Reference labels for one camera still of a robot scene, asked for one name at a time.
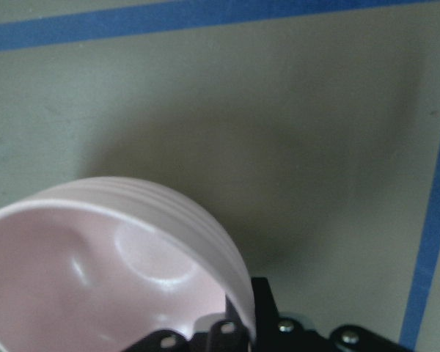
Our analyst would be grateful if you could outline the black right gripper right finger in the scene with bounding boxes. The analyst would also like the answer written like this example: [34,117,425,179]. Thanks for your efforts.
[252,277,408,352]

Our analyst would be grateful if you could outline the small pink bowl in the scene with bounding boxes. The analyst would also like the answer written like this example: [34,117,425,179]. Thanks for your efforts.
[0,177,256,351]

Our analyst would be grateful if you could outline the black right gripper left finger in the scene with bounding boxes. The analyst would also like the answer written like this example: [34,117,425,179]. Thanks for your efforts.
[124,297,249,352]

